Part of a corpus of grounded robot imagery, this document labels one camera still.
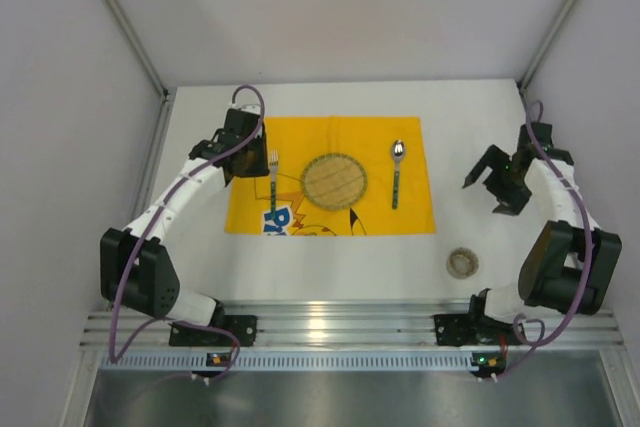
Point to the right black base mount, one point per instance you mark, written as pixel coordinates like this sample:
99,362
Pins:
458,330

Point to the spoon with green handle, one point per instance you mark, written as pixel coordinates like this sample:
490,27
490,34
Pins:
398,153

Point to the yellow cartoon placemat cloth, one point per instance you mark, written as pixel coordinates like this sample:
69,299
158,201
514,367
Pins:
298,140

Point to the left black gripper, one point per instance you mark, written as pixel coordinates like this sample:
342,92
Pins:
252,162

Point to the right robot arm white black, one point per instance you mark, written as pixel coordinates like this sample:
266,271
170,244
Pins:
571,263

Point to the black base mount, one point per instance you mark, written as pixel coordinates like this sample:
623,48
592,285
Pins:
243,327
458,330

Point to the slotted grey cable duct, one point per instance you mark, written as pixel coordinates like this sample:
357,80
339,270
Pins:
307,361

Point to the aluminium rail frame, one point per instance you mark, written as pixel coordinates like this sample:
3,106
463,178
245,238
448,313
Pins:
344,325

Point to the fork with green handle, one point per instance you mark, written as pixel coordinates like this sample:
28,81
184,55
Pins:
273,163

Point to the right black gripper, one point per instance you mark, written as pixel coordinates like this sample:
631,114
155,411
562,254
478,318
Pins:
501,183

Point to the small grey cup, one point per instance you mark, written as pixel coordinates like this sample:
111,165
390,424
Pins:
462,263

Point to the round woven bamboo plate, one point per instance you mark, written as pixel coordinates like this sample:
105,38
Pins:
334,181

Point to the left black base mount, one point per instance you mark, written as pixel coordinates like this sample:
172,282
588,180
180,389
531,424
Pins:
243,327

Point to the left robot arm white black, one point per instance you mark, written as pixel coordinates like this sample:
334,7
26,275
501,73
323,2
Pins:
136,267

